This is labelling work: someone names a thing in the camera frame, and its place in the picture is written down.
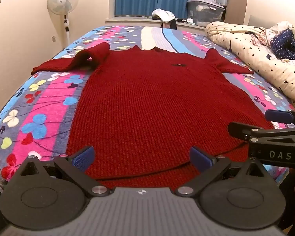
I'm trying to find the wooden shelf unit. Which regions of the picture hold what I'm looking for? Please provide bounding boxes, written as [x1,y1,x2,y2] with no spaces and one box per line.
[204,0,249,25]

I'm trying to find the white standing fan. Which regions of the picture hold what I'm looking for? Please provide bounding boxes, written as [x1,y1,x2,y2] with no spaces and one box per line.
[47,0,79,51]

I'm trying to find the cream star-printed quilt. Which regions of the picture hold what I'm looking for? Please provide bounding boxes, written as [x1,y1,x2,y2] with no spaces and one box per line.
[205,21,295,109]

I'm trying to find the white clothes pile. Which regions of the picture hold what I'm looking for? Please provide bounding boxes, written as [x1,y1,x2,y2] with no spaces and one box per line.
[152,8,176,22]

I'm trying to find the floral striped bed blanket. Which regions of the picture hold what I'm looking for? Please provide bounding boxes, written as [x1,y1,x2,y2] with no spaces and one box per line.
[0,25,295,195]

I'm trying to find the red knit sweater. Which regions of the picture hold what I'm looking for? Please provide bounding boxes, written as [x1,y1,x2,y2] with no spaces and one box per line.
[31,42,276,191]

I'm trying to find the clear plastic storage box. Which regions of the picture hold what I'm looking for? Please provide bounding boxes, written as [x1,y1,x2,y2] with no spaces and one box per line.
[187,0,225,27]

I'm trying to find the navy dotted cloth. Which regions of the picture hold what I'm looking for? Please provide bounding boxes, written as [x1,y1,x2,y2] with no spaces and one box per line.
[270,28,295,63]

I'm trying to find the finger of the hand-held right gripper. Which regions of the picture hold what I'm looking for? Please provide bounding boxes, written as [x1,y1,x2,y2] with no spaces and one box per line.
[264,109,295,126]
[227,122,295,143]

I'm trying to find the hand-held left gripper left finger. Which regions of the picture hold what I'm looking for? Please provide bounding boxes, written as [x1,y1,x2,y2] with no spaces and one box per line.
[15,146,113,197]

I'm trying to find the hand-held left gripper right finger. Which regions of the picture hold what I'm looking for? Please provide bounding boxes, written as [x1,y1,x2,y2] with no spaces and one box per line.
[172,147,273,198]

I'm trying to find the dark hanging clothes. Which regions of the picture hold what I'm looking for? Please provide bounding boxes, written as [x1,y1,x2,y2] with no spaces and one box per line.
[161,20,178,30]

